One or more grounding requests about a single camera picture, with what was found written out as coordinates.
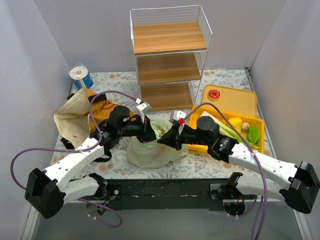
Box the light green plastic bag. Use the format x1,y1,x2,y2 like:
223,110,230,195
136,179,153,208
126,136,188,168

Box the brown tote bag black straps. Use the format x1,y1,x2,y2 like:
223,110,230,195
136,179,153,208
52,87,137,163

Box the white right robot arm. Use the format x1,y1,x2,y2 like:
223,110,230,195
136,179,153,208
157,115,320,214

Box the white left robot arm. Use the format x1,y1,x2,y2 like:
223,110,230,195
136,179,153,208
24,102,156,219

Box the white toy leek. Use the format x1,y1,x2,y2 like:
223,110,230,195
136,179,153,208
200,111,260,150

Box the yellow toy bell pepper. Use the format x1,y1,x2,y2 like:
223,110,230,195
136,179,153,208
228,117,243,132

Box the white toy garlic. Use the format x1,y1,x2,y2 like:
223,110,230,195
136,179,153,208
241,122,250,132

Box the red toy donut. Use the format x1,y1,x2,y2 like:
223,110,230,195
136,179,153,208
207,89,221,101

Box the yellow flat tray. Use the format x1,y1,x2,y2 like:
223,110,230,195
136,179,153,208
202,84,257,118

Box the yellow plastic bin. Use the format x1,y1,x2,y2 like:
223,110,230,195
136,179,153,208
188,105,265,154

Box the green toy leaf vegetable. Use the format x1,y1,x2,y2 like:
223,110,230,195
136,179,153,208
247,125,261,145

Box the blue wrapped toilet paper roll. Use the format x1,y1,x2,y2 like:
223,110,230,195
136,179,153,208
67,62,93,90

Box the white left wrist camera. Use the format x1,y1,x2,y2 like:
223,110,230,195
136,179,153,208
135,98,152,123

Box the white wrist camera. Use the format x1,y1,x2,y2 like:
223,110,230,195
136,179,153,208
135,98,152,123
169,110,187,126

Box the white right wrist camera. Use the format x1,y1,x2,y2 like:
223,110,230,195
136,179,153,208
169,110,187,126

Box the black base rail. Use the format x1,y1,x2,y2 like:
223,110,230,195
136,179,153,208
77,177,253,218

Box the wire and wood shelf rack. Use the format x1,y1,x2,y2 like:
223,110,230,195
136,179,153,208
129,4,213,113

